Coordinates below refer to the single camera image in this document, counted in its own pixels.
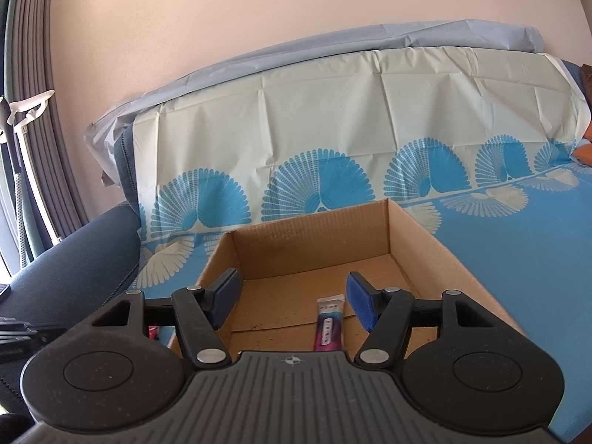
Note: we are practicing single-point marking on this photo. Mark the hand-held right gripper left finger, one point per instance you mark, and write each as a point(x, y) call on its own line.
point(225, 295)

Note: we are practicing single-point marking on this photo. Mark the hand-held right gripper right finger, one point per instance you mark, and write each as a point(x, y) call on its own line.
point(361, 299)

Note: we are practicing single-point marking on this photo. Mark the brown cardboard box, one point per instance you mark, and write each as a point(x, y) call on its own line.
point(300, 249)

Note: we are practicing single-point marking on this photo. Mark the pink teal snack bar packet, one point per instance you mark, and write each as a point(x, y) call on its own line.
point(327, 326)

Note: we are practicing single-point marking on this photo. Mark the red snack packet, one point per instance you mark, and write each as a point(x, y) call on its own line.
point(153, 331)

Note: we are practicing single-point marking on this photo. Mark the dark blue sofa armrest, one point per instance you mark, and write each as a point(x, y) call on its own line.
point(78, 259)

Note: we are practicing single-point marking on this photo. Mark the blue white fan-print cloth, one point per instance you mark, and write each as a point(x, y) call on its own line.
point(351, 115)

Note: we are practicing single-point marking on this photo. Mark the grey pleated curtain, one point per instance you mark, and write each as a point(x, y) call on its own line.
point(51, 157)

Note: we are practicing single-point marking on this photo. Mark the white clothes rack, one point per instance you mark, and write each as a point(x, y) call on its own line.
point(21, 115)

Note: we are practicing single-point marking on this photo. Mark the orange cushion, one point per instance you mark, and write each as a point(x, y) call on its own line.
point(586, 145)

